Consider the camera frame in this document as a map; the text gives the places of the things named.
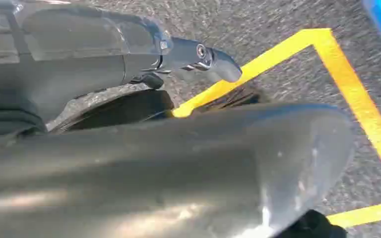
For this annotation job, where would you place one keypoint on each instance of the yellow floor tape square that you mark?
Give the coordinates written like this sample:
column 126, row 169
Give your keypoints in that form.
column 353, row 98

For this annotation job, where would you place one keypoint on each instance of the black robot foot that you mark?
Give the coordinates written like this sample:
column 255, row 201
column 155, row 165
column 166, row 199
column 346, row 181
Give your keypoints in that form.
column 121, row 111

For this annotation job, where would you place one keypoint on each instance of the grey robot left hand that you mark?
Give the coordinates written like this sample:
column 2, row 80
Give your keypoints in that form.
column 184, row 170

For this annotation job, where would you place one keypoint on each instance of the grey ribbed robot left arm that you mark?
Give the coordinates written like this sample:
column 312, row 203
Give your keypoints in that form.
column 6, row 121

